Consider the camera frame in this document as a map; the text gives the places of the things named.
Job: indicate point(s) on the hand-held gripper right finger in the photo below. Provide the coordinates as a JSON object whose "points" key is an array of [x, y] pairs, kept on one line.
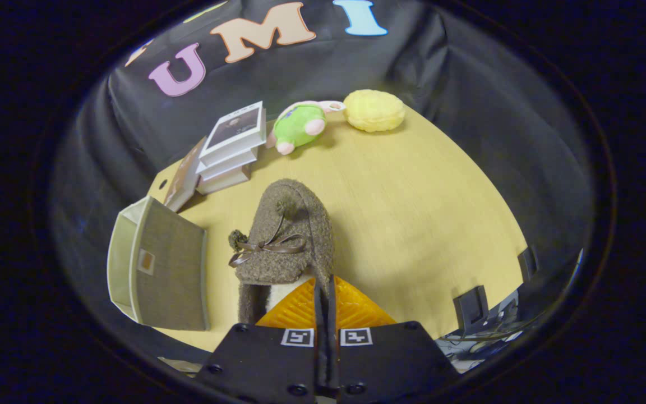
{"points": [[396, 365]]}

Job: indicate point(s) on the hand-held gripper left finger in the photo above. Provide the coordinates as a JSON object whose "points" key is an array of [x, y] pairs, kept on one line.
{"points": [[267, 365]]}

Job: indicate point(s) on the grey fabric storage box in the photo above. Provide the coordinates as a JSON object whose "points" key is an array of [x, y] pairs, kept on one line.
{"points": [[171, 269]]}

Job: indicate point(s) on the brown fuzzy shoe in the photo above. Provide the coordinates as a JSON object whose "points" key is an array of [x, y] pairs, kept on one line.
{"points": [[289, 224]]}

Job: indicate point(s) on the beige thick book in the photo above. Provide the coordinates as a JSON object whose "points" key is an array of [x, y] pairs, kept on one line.
{"points": [[225, 180]]}

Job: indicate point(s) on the brown cover book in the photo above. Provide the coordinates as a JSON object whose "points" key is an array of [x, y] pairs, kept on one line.
{"points": [[184, 179]]}

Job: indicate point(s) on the white patterned book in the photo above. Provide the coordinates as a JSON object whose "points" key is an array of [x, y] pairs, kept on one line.
{"points": [[227, 165]]}

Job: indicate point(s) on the green and pink plush toy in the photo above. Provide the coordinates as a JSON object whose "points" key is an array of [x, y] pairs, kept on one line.
{"points": [[298, 126]]}

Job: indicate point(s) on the white portrait cover book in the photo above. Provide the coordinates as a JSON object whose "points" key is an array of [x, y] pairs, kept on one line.
{"points": [[233, 126]]}

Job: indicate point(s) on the yellow round plush cushion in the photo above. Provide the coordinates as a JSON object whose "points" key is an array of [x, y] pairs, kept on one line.
{"points": [[373, 110]]}

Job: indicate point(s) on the black backdrop cloth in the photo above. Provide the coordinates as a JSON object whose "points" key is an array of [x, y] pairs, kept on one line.
{"points": [[469, 84]]}

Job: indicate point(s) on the black table bracket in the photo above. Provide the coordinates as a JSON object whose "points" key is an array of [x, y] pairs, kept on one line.
{"points": [[527, 264], [471, 308]]}

